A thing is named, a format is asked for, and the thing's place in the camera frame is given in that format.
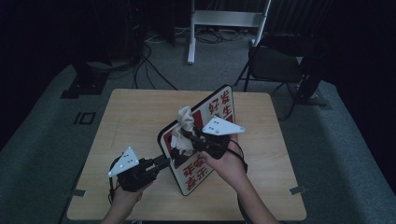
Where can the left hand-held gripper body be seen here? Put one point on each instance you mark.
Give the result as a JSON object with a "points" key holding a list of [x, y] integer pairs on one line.
{"points": [[137, 175]]}

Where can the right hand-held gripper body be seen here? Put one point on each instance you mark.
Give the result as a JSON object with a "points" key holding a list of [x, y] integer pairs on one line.
{"points": [[218, 146]]}

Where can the grey cloth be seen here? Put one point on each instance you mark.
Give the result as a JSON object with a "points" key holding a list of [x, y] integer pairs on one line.
{"points": [[185, 121]]}

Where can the panda picture board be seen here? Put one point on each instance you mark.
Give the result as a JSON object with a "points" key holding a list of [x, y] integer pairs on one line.
{"points": [[193, 177]]}

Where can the person's right hand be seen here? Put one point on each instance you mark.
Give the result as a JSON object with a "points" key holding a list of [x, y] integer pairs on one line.
{"points": [[230, 168]]}

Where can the person's left hand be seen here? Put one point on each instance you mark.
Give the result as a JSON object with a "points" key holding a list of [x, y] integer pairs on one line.
{"points": [[127, 200]]}

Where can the grey tape piece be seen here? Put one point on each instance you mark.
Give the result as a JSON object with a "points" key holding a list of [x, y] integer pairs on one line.
{"points": [[77, 193], [298, 190]]}

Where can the black folding chair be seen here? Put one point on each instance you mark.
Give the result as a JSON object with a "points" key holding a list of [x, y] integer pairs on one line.
{"points": [[274, 63]]}

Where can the black metal stand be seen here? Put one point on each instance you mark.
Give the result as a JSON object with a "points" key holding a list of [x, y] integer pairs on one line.
{"points": [[309, 84]]}

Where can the black stand with base plate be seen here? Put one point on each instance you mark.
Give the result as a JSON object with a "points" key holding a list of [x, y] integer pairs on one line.
{"points": [[87, 82]]}

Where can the white metal desk frame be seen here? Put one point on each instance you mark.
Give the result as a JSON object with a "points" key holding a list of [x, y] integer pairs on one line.
{"points": [[224, 18]]}

